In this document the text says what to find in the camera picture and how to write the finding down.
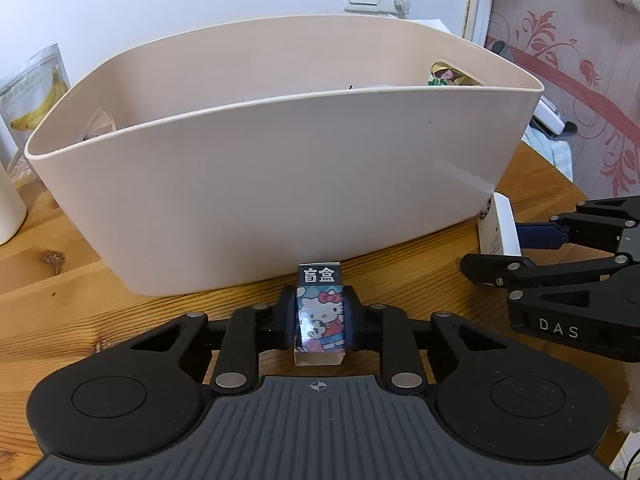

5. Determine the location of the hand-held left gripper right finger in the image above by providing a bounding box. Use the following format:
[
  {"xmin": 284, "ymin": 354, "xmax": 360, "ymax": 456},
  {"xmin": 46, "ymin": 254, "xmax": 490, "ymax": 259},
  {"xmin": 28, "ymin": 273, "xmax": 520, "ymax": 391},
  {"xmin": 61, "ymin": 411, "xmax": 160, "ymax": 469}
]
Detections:
[{"xmin": 344, "ymin": 285, "xmax": 507, "ymax": 395}]

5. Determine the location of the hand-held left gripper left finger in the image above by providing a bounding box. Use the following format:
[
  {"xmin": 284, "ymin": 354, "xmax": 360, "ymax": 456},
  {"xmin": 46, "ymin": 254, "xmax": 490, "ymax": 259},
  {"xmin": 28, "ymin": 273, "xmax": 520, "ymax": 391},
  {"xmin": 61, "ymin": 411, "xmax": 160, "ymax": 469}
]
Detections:
[{"xmin": 131, "ymin": 285, "xmax": 301, "ymax": 395}]

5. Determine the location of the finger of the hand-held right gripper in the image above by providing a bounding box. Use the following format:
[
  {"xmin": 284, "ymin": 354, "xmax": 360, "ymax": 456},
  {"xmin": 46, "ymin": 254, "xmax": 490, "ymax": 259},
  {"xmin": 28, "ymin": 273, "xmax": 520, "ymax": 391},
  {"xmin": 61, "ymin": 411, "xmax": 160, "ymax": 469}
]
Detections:
[
  {"xmin": 515, "ymin": 199, "xmax": 640, "ymax": 261},
  {"xmin": 460, "ymin": 252, "xmax": 632, "ymax": 302}
]

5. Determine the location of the small cartoon cat box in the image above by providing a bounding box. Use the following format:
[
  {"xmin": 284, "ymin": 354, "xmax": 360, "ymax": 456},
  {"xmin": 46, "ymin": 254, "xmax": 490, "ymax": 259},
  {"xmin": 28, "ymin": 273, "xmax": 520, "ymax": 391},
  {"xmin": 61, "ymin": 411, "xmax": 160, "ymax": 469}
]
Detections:
[{"xmin": 292, "ymin": 261, "xmax": 348, "ymax": 367}]

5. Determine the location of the small white card box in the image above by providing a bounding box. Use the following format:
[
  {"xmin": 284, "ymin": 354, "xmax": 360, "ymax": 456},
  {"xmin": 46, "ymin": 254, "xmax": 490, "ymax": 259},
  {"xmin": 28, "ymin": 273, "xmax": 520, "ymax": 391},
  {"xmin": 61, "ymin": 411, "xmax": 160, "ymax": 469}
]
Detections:
[{"xmin": 477, "ymin": 192, "xmax": 522, "ymax": 257}]

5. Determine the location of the beige plastic storage bin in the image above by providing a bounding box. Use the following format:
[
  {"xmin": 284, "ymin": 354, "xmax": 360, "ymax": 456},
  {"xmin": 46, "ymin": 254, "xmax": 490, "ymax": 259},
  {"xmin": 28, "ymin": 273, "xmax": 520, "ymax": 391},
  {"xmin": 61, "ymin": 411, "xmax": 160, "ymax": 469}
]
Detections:
[{"xmin": 25, "ymin": 14, "xmax": 545, "ymax": 297}]

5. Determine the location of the blue white cloth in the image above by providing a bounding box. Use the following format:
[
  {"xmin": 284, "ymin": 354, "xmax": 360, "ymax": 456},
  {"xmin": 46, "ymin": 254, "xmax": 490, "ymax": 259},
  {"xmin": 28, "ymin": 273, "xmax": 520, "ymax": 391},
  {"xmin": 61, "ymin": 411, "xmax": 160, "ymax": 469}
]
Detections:
[{"xmin": 522, "ymin": 125, "xmax": 575, "ymax": 181}]

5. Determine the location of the white paper sheet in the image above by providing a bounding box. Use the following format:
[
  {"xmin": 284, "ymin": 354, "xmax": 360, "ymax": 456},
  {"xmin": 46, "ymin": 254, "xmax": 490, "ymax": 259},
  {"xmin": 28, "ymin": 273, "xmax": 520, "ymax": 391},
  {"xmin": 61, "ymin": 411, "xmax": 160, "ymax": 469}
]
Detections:
[{"xmin": 407, "ymin": 19, "xmax": 453, "ymax": 36}]

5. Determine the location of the white thermos bottle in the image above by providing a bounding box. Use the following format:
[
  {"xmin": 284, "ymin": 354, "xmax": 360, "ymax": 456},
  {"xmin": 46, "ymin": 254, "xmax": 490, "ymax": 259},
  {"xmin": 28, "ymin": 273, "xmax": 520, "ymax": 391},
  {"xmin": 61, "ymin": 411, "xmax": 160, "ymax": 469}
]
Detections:
[{"xmin": 0, "ymin": 160, "xmax": 27, "ymax": 246}]

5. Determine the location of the banana chip snack bag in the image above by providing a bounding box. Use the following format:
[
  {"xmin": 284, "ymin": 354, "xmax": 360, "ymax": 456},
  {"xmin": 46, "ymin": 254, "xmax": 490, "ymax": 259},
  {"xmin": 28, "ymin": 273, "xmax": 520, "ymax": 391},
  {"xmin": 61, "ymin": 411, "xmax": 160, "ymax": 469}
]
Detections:
[{"xmin": 0, "ymin": 44, "xmax": 71, "ymax": 181}]

